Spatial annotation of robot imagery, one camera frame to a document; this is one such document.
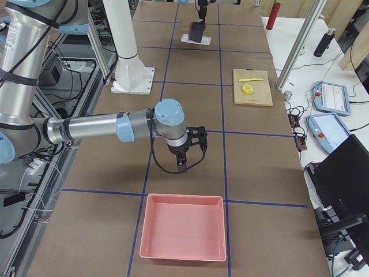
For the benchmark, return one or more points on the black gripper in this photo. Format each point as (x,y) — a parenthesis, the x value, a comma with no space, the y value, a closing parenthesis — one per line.
(178,151)
(201,6)

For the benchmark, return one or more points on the grey cleaning cloth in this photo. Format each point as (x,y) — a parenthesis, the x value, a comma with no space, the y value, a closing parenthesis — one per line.
(196,31)

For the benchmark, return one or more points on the pink plastic tray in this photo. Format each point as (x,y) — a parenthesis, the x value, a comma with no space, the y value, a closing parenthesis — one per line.
(183,227)

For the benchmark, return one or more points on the red cylinder bottle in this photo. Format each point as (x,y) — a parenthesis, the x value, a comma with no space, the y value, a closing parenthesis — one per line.
(273,15)

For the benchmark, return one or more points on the yellow plastic knife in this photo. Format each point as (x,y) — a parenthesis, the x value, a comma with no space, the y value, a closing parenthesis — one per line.
(250,79)

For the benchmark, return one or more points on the yellow lemon slice toy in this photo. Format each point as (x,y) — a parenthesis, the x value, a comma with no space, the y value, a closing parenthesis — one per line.
(247,89)

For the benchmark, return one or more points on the bamboo cutting board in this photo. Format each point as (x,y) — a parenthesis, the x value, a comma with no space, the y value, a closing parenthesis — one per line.
(261,89)

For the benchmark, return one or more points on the far usb hub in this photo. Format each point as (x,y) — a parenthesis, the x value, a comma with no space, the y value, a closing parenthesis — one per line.
(293,120)

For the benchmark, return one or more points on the usb hub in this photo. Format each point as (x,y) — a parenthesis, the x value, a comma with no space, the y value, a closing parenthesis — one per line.
(293,120)
(300,143)

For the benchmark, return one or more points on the near usb hub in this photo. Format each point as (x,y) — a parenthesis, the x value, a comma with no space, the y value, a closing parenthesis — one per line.
(300,143)

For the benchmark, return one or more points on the black bottle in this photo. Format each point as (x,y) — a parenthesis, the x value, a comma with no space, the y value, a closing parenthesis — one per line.
(324,42)

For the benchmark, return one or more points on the near teach pendant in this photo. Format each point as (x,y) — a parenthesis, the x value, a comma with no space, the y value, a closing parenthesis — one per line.
(328,130)

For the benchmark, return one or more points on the teach pendant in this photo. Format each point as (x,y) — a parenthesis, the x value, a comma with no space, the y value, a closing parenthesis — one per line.
(329,97)
(328,130)

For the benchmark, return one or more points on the far teach pendant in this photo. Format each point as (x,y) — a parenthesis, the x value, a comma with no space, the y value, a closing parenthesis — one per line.
(329,97)

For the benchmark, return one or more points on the black laptop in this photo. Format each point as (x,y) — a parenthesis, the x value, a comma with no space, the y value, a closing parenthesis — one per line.
(341,179)

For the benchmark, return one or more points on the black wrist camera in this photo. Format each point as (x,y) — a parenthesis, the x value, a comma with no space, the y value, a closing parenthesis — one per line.
(197,136)

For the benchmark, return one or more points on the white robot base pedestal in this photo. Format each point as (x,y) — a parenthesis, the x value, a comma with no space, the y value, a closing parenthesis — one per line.
(131,75)

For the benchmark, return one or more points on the aluminium frame post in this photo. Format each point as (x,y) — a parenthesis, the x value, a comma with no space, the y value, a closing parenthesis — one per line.
(299,43)

